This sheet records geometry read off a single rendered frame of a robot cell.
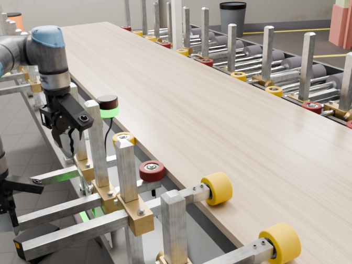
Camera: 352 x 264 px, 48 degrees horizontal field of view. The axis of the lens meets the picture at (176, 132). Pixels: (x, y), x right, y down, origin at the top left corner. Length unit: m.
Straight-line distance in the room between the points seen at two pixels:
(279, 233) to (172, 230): 0.25
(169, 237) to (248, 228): 0.31
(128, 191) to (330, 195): 0.55
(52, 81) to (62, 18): 6.69
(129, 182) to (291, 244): 0.39
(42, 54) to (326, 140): 0.97
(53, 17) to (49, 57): 6.73
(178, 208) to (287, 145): 0.75
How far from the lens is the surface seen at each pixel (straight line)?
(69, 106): 1.06
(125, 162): 0.93
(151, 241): 1.40
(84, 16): 7.66
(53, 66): 1.04
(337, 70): 2.52
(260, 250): 0.87
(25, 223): 1.20
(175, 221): 0.74
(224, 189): 1.04
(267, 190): 1.15
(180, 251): 0.79
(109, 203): 1.19
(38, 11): 7.81
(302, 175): 1.24
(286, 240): 0.88
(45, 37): 1.03
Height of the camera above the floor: 1.54
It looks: 26 degrees down
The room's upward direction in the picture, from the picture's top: 2 degrees counter-clockwise
